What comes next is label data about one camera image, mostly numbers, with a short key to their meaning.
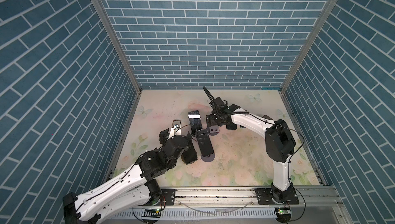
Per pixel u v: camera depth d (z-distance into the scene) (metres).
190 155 0.82
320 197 0.75
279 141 0.52
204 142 0.81
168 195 0.74
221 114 0.70
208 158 0.86
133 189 0.48
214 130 0.94
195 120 0.91
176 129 0.59
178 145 0.51
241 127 0.64
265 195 0.74
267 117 0.94
